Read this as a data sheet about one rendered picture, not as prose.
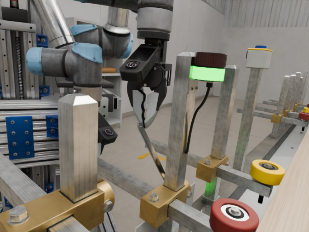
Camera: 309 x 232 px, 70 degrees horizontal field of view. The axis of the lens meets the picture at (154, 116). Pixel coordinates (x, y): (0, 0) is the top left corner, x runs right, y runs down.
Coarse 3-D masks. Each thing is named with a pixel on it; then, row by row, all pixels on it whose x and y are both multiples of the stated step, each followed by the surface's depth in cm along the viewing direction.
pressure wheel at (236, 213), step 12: (216, 204) 40; (228, 204) 41; (240, 204) 41; (216, 216) 37; (228, 216) 38; (240, 216) 38; (252, 216) 38; (216, 228) 37; (228, 228) 36; (240, 228) 35; (252, 228) 35
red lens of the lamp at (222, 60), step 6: (198, 54) 40; (204, 54) 39; (210, 54) 39; (216, 54) 39; (222, 54) 39; (198, 60) 40; (204, 60) 39; (210, 60) 39; (216, 60) 39; (222, 60) 39; (216, 66) 39; (222, 66) 40
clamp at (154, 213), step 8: (184, 184) 53; (160, 192) 49; (168, 192) 49; (176, 192) 49; (184, 192) 51; (144, 200) 46; (160, 200) 46; (168, 200) 46; (184, 200) 52; (144, 208) 46; (152, 208) 45; (160, 208) 44; (144, 216) 46; (152, 216) 45; (160, 216) 45; (152, 224) 45; (160, 224) 46
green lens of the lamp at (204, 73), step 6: (198, 72) 40; (204, 72) 40; (210, 72) 39; (216, 72) 39; (222, 72) 40; (198, 78) 41; (204, 78) 40; (210, 78) 40; (216, 78) 40; (222, 78) 41
